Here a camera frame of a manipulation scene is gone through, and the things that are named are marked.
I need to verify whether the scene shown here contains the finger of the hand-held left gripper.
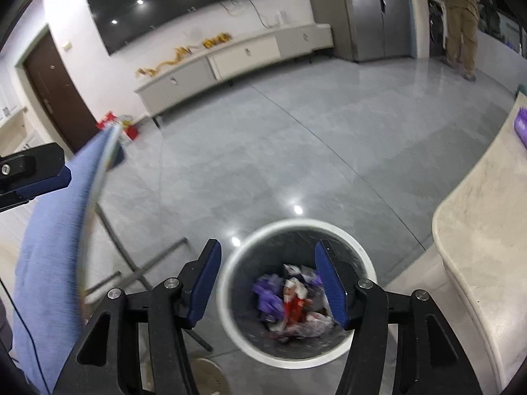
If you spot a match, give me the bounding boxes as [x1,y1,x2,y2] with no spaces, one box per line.
[0,192,32,215]
[0,143,72,200]

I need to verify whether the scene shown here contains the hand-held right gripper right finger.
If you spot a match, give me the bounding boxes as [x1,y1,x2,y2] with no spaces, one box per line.
[314,239,484,395]

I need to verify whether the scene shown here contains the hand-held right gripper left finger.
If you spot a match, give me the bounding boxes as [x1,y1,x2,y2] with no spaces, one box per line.
[53,239,223,395]

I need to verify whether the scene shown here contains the white printed wrapper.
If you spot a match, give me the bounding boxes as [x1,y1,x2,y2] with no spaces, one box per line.
[283,264,320,297]

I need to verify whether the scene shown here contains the red snack wrapper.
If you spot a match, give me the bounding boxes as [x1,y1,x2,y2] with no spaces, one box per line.
[284,295,310,325]

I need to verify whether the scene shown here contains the white bin with black liner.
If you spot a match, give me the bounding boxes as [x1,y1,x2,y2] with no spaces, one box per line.
[216,218,378,368]

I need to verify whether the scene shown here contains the purple wrapper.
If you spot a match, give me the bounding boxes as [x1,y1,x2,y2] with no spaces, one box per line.
[252,276,286,318]

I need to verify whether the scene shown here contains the white base cabinets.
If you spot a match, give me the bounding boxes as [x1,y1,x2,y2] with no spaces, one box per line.
[0,109,44,161]

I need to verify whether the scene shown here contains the blue towel mat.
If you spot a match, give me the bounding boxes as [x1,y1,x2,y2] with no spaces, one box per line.
[12,125,125,395]

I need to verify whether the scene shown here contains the red gift bag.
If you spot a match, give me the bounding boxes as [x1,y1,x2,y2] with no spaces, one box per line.
[96,110,141,144]

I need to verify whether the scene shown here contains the dark brown entrance door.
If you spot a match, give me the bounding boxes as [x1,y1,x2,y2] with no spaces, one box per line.
[22,32,100,154]

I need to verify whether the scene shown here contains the round beige stool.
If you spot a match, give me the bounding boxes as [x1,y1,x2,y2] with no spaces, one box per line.
[188,357,232,395]

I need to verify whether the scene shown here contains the beige marble table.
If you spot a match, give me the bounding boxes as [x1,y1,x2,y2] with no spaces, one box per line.
[432,92,527,395]

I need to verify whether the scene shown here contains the golden dragon ornament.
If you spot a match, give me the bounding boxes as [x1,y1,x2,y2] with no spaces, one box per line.
[137,45,203,78]

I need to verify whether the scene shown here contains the golden tiger ornament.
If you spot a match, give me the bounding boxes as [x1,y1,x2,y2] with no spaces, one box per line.
[201,32,232,48]

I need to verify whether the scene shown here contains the grey and white television cabinet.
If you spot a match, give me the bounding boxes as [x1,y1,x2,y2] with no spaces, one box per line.
[133,22,332,128]

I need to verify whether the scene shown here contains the purple tissue pack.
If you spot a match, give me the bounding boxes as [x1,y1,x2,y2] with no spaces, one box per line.
[514,106,527,151]

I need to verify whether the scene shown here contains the grey double door fridge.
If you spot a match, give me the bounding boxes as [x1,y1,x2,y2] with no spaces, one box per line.
[302,0,415,64]

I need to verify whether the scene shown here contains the dark washing machine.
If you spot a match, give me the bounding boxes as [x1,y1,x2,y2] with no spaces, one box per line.
[427,0,450,58]

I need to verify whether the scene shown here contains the black wall television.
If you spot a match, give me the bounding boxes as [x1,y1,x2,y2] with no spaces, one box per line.
[84,0,275,55]

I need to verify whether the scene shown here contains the television cables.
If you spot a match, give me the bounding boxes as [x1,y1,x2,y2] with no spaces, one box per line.
[220,0,281,28]

